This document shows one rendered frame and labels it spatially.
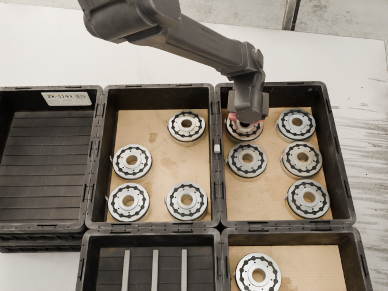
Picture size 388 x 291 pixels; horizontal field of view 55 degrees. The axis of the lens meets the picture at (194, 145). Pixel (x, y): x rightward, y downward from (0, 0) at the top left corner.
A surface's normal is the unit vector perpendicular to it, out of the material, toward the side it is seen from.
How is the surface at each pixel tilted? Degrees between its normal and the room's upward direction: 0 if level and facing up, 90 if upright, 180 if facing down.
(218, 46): 64
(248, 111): 91
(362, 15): 0
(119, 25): 83
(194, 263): 0
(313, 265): 0
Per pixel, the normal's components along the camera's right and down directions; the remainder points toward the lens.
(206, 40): 0.87, -0.06
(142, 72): -0.02, -0.49
